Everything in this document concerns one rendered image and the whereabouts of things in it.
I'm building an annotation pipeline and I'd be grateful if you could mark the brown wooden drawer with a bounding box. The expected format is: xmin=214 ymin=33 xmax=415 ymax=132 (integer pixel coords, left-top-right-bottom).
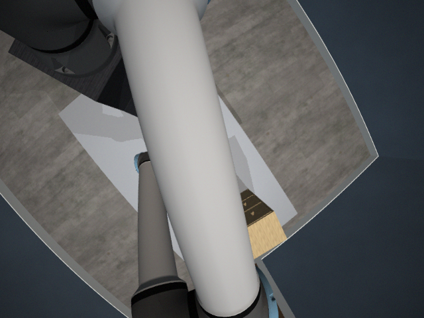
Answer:
xmin=242 ymin=195 xmax=261 ymax=212
xmin=244 ymin=203 xmax=271 ymax=226
xmin=240 ymin=190 xmax=252 ymax=201

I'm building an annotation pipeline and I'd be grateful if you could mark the brown wooden chest of drawers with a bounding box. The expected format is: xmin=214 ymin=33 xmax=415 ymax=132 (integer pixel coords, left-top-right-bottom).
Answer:
xmin=246 ymin=189 xmax=287 ymax=259

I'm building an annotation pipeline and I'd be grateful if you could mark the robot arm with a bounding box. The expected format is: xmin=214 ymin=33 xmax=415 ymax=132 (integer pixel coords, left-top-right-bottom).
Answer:
xmin=0 ymin=0 xmax=278 ymax=318

